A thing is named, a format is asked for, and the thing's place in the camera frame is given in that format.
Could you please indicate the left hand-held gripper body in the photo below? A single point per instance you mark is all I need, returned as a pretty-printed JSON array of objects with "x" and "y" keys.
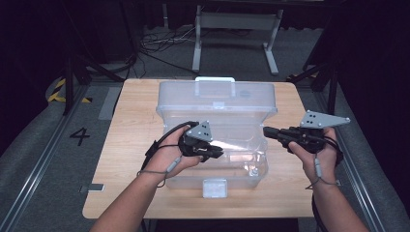
[{"x": 199, "y": 133}]

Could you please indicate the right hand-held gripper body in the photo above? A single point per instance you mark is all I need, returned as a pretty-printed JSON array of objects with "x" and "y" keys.
[{"x": 317, "y": 121}]

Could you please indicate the small white bottle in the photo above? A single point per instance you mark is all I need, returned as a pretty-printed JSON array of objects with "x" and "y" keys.
[{"x": 254, "y": 172}]

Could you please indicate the clear plastic storage box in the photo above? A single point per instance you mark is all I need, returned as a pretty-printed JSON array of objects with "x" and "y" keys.
[{"x": 238, "y": 103}]

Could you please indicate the person's left hand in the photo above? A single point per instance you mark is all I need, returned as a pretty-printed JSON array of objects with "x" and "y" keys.
[{"x": 167, "y": 158}]

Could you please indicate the person's right hand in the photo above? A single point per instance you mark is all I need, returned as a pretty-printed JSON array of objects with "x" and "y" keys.
[{"x": 322, "y": 167}]

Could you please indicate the black metal stand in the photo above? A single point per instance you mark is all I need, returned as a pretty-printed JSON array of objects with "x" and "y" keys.
[
  {"x": 332, "y": 93},
  {"x": 68, "y": 87}
]

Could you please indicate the metal floor rail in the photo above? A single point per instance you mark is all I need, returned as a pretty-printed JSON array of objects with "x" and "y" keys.
[
  {"x": 364, "y": 196},
  {"x": 35, "y": 174}
]

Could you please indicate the white metal desk frame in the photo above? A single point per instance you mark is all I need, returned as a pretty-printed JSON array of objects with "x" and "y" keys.
[{"x": 237, "y": 21}]

